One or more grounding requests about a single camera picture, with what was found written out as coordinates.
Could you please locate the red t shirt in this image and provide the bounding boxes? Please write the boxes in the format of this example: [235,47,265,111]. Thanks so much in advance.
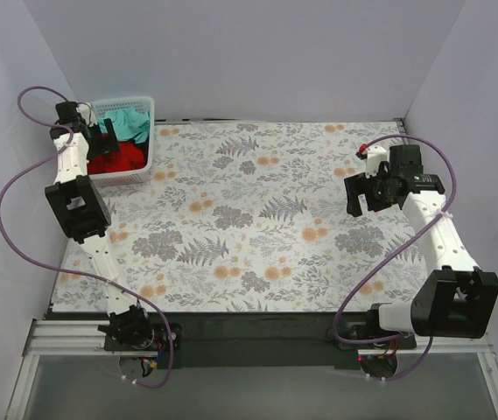
[88,141,148,174]

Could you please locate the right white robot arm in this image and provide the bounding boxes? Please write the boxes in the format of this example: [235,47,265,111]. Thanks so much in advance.
[345,144,498,348]

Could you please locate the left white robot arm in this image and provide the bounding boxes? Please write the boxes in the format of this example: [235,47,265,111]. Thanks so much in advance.
[45,100,155,350]

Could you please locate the teal t shirt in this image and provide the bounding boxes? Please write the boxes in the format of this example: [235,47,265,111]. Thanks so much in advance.
[98,108,151,144]

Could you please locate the white plastic laundry basket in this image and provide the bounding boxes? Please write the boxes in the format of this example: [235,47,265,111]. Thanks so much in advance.
[89,96,156,186]

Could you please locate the floral table cloth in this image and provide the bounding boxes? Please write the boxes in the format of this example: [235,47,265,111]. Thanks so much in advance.
[51,121,468,313]

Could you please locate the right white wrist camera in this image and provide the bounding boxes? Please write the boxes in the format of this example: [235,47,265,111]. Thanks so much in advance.
[356,144,389,179]

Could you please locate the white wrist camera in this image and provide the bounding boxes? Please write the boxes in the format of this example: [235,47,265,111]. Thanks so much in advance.
[356,144,389,179]
[77,102,97,126]

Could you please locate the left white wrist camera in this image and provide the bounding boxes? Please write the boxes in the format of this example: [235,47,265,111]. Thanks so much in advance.
[77,102,97,126]

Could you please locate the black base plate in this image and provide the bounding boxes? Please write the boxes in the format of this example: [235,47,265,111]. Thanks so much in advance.
[103,311,417,369]

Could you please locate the aluminium frame rail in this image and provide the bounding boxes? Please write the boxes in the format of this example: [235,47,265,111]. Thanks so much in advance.
[26,320,494,355]

